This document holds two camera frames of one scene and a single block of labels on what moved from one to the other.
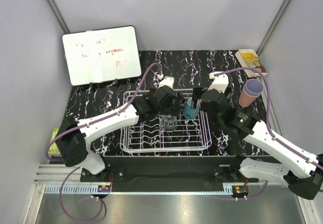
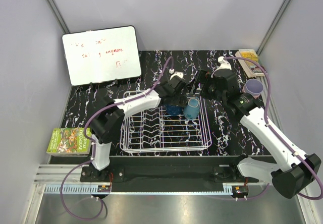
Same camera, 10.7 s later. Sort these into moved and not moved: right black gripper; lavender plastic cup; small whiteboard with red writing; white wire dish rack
Moved: right black gripper
Not moved: lavender plastic cup; small whiteboard with red writing; white wire dish rack
